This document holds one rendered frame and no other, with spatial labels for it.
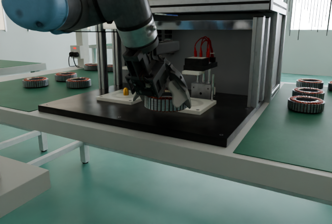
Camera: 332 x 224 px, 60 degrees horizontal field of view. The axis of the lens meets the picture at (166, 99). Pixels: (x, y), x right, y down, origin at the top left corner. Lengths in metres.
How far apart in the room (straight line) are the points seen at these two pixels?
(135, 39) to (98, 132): 0.34
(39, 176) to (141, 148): 0.26
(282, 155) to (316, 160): 0.06
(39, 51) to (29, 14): 6.09
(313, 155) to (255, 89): 0.33
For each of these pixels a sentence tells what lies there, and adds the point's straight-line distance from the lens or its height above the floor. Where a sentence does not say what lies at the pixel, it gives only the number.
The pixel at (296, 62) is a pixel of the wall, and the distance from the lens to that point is 7.28.
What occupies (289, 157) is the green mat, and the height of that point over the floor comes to 0.75.
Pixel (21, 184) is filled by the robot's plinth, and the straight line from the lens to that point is 0.59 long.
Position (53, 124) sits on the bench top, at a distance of 0.94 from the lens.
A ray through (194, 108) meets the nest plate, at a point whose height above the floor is 0.78.
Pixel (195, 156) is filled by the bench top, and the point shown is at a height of 0.73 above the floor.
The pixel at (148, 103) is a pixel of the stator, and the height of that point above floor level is 0.84.
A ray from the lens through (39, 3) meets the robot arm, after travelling 0.42.
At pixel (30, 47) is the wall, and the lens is 6.37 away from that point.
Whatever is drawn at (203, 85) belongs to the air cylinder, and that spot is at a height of 0.82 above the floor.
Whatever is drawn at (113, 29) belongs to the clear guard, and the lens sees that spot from 0.86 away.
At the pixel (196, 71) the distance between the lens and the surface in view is 0.94.
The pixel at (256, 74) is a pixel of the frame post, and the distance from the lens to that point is 0.94.
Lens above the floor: 1.02
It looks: 14 degrees down
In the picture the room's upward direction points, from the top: straight up
